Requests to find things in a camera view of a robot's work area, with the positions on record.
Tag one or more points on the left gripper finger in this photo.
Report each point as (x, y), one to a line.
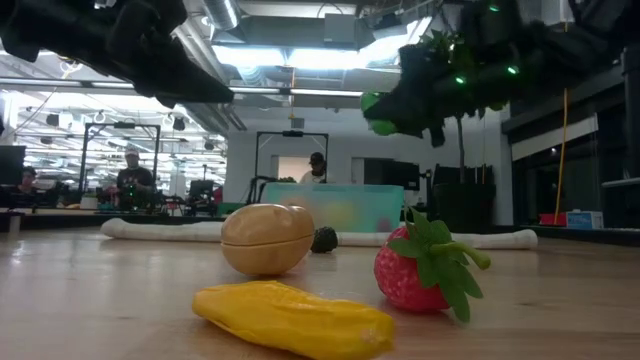
(220, 95)
(170, 75)

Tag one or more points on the red strawberry with leafy stem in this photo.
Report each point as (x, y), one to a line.
(400, 280)

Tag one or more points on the black blackberry toy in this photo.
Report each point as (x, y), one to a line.
(324, 240)

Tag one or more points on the yellow banana toy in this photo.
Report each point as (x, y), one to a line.
(290, 320)

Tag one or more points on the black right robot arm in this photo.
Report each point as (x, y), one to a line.
(575, 35)

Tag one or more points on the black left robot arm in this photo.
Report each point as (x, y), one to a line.
(25, 25)

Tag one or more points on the teal translucent tupperware container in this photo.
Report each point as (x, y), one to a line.
(340, 207)

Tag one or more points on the black monitor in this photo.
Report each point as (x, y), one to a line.
(11, 165)
(392, 174)

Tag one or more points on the potted green plant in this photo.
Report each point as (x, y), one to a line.
(465, 210)

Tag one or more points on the person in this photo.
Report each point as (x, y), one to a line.
(134, 182)
(29, 180)
(315, 171)

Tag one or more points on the red bin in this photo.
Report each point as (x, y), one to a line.
(552, 219)

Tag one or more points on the white plaid cloth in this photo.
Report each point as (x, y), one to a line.
(165, 231)

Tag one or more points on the tan potato toy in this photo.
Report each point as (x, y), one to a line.
(265, 240)

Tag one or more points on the blue and white box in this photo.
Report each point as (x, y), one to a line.
(585, 219)

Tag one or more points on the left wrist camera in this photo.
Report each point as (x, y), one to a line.
(150, 25)

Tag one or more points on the black background rig frame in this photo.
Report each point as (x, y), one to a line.
(292, 133)
(120, 125)

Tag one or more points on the black aluminium table frame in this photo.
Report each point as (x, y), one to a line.
(50, 221)

